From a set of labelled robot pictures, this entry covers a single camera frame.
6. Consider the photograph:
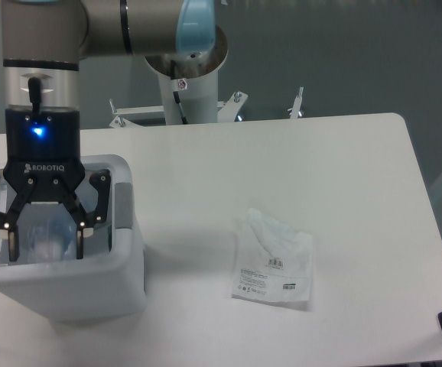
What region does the white pedestal base bracket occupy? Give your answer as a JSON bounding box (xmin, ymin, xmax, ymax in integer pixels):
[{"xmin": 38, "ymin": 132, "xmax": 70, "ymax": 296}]
[{"xmin": 109, "ymin": 99, "xmax": 164, "ymax": 128}]

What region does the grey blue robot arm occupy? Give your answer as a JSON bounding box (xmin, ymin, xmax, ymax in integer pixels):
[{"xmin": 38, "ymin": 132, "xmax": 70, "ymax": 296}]
[{"xmin": 0, "ymin": 1, "xmax": 216, "ymax": 261}]

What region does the white plastic wrapper bag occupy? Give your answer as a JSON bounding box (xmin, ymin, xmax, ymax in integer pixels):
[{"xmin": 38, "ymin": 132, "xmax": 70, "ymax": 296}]
[{"xmin": 232, "ymin": 208, "xmax": 314, "ymax": 309}]

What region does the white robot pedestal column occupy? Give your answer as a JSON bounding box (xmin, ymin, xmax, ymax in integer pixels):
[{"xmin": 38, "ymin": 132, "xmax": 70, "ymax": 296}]
[{"xmin": 145, "ymin": 26, "xmax": 229, "ymax": 125}]

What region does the white bracket with bolt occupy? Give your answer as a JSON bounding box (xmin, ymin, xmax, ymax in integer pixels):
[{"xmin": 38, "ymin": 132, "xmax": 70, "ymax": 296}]
[{"xmin": 217, "ymin": 91, "xmax": 249, "ymax": 122}]

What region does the white plastic trash can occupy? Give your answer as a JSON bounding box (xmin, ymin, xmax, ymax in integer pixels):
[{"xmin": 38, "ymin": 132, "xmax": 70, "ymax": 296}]
[{"xmin": 0, "ymin": 154, "xmax": 147, "ymax": 322}]

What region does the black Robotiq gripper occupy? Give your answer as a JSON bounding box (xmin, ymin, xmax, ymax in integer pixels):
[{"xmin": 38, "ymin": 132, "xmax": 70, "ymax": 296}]
[{"xmin": 0, "ymin": 109, "xmax": 112, "ymax": 262}]

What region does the clear plastic water bottle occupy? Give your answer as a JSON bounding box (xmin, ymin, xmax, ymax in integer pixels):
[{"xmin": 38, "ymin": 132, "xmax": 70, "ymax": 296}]
[{"xmin": 25, "ymin": 204, "xmax": 76, "ymax": 264}]

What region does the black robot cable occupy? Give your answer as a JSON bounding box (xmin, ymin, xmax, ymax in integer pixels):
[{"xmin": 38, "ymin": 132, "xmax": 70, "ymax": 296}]
[{"xmin": 168, "ymin": 59, "xmax": 189, "ymax": 125}]

